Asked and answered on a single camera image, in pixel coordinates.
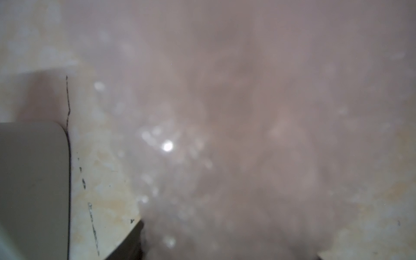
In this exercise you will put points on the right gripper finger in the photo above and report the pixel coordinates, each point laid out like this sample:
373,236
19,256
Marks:
131,247

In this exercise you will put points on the bubble wrap sheet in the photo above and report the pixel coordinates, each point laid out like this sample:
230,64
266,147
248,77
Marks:
250,129

